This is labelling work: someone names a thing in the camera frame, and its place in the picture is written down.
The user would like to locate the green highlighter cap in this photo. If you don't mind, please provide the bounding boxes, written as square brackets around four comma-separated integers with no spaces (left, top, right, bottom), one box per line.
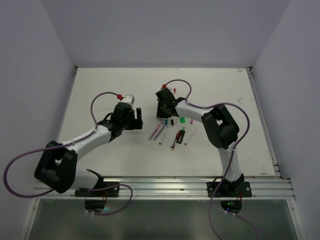
[179,117,186,124]

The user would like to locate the pink clear pen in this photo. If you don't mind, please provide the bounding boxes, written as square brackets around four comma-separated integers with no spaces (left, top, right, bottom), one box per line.
[148,124,161,141]

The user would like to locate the orange clear pen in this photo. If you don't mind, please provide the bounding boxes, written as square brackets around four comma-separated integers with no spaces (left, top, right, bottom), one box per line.
[171,131,180,151]

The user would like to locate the green black highlighter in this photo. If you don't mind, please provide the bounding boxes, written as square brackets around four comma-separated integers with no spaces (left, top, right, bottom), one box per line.
[176,127,186,144]

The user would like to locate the teal white marker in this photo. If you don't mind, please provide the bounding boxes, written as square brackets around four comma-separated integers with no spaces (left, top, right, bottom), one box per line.
[158,126,168,145]

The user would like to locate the pink white marker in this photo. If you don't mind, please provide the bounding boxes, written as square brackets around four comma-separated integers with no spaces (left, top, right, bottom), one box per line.
[184,129,198,146]

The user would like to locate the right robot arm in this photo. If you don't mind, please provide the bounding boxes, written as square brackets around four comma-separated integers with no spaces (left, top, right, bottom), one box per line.
[156,87,244,197]

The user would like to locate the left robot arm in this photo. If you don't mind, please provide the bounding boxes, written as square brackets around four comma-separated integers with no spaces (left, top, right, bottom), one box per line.
[34,102,143,197]

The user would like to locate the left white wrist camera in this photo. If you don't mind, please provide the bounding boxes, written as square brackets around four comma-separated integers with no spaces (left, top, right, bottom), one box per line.
[121,94,135,107]

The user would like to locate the aluminium mounting rail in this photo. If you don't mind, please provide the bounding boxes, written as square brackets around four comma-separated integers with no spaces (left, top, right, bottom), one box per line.
[32,176,297,201]

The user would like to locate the left black base bracket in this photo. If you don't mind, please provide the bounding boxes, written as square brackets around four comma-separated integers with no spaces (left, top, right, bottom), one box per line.
[74,181,120,198]

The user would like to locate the black base bracket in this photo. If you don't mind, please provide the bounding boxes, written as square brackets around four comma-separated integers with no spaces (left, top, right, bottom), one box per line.
[206,174,253,198]
[74,181,120,198]

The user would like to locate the right black base bracket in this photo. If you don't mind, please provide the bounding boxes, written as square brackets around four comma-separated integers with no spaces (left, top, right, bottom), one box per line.
[206,174,253,198]

